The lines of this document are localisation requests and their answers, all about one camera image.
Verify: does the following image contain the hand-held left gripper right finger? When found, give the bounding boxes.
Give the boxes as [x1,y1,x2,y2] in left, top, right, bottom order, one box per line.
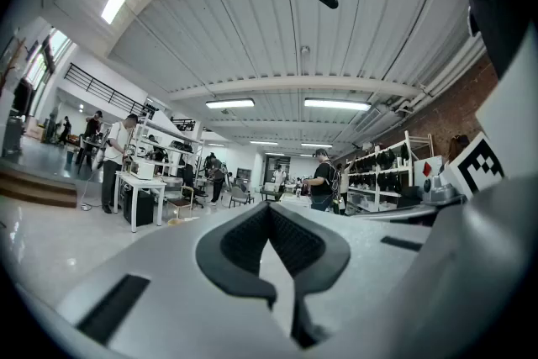
[267,200,435,351]

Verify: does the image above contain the black railing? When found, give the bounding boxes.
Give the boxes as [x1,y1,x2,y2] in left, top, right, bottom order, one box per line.
[64,62,147,107]

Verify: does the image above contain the white microwave oven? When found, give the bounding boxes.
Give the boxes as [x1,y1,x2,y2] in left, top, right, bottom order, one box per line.
[127,160,159,182]

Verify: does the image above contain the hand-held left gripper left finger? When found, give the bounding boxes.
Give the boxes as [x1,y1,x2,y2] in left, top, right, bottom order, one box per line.
[54,200,295,359]

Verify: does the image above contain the wooden steps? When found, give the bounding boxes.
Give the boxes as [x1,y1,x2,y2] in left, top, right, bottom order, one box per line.
[0,168,79,209]

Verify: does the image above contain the white metal shelf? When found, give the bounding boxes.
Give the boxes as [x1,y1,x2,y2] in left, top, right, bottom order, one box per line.
[136,116,205,184]

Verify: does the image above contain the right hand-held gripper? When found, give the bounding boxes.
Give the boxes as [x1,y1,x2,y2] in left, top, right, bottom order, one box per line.
[327,23,538,359]

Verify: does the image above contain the wooden frame chair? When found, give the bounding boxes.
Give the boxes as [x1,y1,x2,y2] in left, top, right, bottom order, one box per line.
[166,184,197,220]

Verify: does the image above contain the white work table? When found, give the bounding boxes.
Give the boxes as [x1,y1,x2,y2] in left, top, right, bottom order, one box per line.
[113,170,168,234]

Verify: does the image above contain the white storage shelf rack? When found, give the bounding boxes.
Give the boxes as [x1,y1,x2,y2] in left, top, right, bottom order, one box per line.
[346,129,435,212]

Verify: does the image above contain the black box under table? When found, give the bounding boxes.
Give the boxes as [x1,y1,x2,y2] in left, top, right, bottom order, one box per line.
[122,187,156,227]

